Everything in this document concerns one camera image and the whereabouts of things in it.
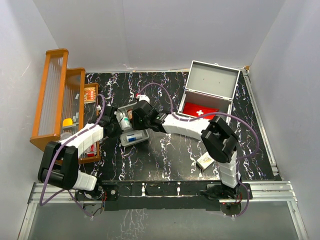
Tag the white teal label bottle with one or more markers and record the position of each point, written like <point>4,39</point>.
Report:
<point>124,122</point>

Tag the yellow cap bottle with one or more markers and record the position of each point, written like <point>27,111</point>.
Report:
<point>67,123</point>

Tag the orange wooden tiered shelf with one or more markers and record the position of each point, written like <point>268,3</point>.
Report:
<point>61,96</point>

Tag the white blue bandage roll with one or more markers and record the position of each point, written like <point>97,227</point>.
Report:
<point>134,137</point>

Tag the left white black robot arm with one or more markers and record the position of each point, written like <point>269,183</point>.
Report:
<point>59,164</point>

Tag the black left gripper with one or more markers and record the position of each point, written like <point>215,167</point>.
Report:
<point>117,132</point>

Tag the grey divided plastic tray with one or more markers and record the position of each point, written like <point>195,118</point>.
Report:
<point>123,135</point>

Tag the brown orange cap bottle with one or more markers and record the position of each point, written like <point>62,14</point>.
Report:
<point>130,114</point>

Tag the red white box on shelf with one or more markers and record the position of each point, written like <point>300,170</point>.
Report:
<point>91,151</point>

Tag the red first aid pouch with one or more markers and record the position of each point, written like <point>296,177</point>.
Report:
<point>197,110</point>

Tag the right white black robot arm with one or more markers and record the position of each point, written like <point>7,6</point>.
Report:
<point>216,135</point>

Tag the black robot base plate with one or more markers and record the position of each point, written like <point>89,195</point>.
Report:
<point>169,195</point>

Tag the grey plastic medicine case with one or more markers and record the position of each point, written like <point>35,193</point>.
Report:
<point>210,85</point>

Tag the white cardboard medicine box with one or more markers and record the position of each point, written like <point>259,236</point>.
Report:
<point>204,161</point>

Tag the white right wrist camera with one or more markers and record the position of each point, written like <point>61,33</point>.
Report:
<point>142,97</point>

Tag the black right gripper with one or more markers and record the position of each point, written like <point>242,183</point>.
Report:
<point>135,125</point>

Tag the red patterned box on shelf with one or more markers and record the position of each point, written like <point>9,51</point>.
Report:
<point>90,94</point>

